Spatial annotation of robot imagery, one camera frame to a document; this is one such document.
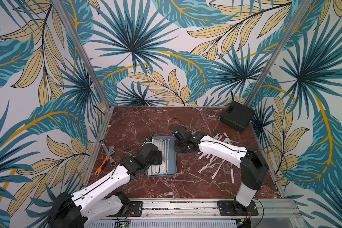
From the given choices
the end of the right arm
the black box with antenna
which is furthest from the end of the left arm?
the black box with antenna

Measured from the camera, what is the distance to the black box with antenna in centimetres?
105

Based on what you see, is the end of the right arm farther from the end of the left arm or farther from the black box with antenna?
the black box with antenna
